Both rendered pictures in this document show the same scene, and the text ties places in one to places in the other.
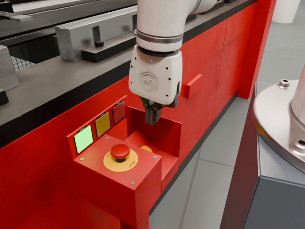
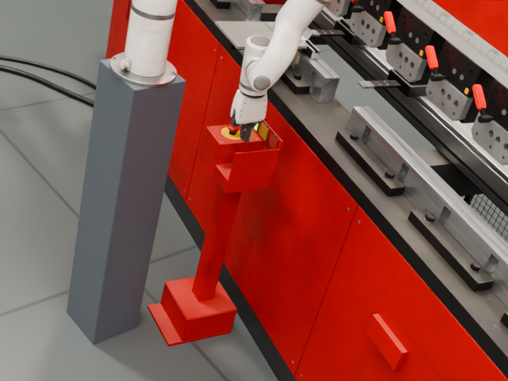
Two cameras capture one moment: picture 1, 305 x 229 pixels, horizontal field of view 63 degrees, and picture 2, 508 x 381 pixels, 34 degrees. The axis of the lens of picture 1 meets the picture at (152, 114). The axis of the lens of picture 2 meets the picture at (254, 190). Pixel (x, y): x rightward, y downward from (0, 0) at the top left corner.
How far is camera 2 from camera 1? 2.57 m
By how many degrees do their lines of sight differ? 88
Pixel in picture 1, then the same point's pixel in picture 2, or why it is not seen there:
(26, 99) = (293, 98)
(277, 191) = not seen: hidden behind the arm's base
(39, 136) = (274, 113)
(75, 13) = (465, 156)
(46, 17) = (441, 129)
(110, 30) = (377, 146)
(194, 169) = not seen: outside the picture
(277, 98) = (168, 68)
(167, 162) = (227, 175)
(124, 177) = (216, 128)
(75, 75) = (317, 122)
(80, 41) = (354, 123)
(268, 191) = not seen: hidden behind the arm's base
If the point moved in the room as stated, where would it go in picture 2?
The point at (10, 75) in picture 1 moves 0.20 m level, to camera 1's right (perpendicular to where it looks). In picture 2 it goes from (317, 93) to (289, 113)
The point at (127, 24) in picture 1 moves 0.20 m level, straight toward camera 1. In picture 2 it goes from (394, 163) to (332, 136)
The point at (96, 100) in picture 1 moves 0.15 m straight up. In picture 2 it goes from (298, 143) to (311, 102)
